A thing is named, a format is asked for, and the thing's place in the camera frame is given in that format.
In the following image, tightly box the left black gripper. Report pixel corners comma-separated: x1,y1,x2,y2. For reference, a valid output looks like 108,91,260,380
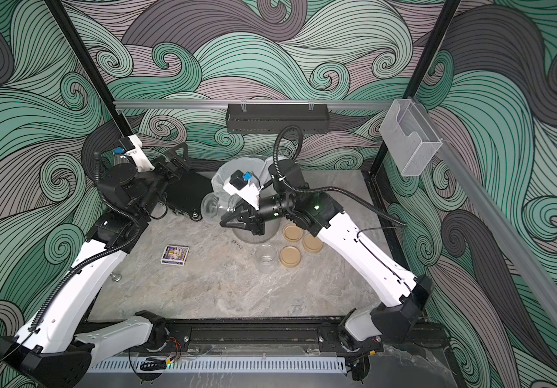
131,144,185,222

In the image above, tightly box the beige jar lid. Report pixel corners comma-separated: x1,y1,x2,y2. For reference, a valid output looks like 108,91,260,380
302,234,324,254
279,246,302,268
283,223,304,243

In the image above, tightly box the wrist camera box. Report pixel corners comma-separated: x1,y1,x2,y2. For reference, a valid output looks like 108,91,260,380
223,170,262,210
113,134,155,172

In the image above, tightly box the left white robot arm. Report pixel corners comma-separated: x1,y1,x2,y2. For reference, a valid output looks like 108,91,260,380
0,143,191,387

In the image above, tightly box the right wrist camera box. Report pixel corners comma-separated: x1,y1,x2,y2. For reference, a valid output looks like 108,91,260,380
223,170,262,210

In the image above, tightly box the small colourful card box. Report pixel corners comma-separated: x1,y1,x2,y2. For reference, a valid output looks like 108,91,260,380
160,245,190,266

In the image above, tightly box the black flat case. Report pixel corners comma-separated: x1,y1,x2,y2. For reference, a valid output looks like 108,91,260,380
164,171,213,221

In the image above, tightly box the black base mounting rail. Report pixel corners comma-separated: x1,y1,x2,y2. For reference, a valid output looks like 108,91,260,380
76,316,450,358

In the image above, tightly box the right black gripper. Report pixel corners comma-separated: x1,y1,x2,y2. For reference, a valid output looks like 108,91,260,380
224,196,298,237

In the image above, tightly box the jar with beige lid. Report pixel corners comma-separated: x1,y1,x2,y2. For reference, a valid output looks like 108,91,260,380
255,244,278,273
201,192,240,224

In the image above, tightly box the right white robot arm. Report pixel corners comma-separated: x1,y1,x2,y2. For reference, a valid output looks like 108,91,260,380
218,159,433,351

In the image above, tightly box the black perforated wall shelf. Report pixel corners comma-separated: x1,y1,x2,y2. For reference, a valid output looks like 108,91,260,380
225,103,330,135

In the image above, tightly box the white plastic bin liner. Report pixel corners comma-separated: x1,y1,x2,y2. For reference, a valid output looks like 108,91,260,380
212,155,272,193

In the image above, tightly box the silver mesh waste bin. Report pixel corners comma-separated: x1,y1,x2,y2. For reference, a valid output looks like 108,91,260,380
232,219,280,244

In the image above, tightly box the black corrugated right cable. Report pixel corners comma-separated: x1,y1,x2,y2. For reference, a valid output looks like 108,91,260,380
272,124,408,228

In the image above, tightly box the black corrugated left cable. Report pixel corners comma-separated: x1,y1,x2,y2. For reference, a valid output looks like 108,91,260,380
6,152,168,350

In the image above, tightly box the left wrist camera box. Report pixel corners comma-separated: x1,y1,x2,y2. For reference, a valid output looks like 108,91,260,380
113,134,155,172

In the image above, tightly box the black corrugated cable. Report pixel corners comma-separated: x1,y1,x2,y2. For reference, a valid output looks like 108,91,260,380
6,152,168,350
272,124,408,228

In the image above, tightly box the white slotted cable duct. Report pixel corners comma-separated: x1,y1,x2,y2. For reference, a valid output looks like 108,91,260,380
89,356,347,374

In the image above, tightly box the clear acrylic wall holder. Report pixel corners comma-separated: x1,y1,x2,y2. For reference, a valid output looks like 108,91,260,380
380,99,443,177

